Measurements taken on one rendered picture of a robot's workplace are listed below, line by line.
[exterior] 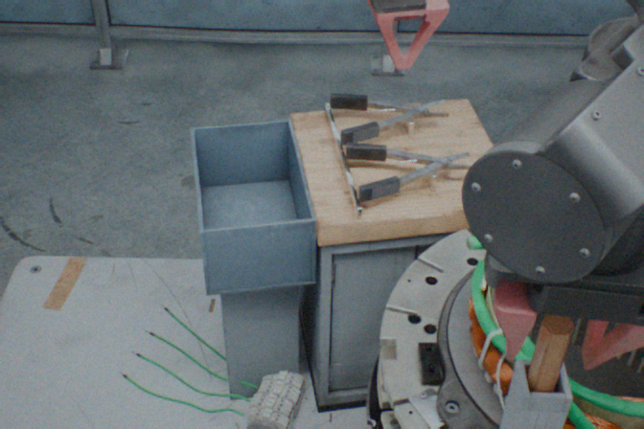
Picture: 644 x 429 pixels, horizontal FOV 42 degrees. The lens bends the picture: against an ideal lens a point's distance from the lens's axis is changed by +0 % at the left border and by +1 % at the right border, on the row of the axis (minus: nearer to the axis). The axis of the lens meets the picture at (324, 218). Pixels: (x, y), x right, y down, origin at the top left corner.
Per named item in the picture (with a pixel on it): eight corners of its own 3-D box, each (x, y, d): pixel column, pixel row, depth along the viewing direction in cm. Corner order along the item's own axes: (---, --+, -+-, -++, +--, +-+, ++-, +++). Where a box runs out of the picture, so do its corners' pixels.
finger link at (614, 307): (633, 416, 46) (693, 304, 39) (500, 399, 46) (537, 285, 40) (616, 319, 51) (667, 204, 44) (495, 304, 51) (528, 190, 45)
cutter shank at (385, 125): (379, 133, 86) (379, 128, 85) (374, 129, 86) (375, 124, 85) (425, 115, 88) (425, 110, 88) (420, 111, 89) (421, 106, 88)
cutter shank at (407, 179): (400, 188, 79) (400, 183, 78) (395, 184, 79) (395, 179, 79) (449, 166, 82) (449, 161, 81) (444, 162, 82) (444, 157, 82)
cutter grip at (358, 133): (343, 146, 85) (343, 133, 84) (339, 142, 85) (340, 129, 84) (379, 137, 86) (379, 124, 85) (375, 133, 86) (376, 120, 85)
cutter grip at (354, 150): (345, 159, 83) (345, 146, 82) (346, 154, 84) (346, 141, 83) (385, 162, 83) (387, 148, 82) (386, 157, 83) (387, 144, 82)
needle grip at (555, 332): (536, 405, 50) (556, 337, 46) (519, 383, 51) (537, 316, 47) (559, 395, 51) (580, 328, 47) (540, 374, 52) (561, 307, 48)
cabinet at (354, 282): (317, 414, 96) (320, 245, 79) (294, 296, 110) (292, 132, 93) (482, 393, 99) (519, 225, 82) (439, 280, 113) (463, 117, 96)
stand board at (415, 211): (318, 247, 79) (318, 228, 77) (289, 131, 93) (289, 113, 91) (522, 225, 82) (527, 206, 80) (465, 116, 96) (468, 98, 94)
